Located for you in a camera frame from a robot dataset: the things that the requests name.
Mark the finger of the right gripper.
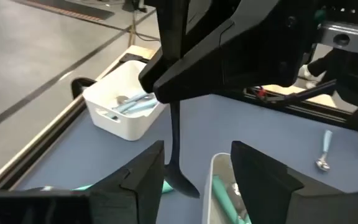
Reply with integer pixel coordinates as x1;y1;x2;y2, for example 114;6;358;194
138;0;190;93
152;0;321;105

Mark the white plastic bin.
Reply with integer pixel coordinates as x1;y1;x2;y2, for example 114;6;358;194
82;60;167;141

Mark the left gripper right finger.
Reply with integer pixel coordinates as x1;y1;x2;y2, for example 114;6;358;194
231;141;358;224

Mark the beige plastic bin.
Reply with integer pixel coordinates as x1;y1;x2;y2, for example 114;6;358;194
201;152;253;224

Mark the teal handled spoon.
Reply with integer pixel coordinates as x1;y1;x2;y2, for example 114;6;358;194
211;175;252;224
71;179;176;194

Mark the blue-handled spoon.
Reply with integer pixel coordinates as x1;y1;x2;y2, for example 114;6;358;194
163;100;201;199

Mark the black table clamp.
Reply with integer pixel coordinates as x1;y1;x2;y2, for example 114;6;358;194
71;77;98;100

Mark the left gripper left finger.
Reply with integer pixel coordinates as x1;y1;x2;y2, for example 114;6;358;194
0;140;166;224

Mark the blue table mat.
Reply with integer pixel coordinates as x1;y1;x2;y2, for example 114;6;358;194
11;93;358;224

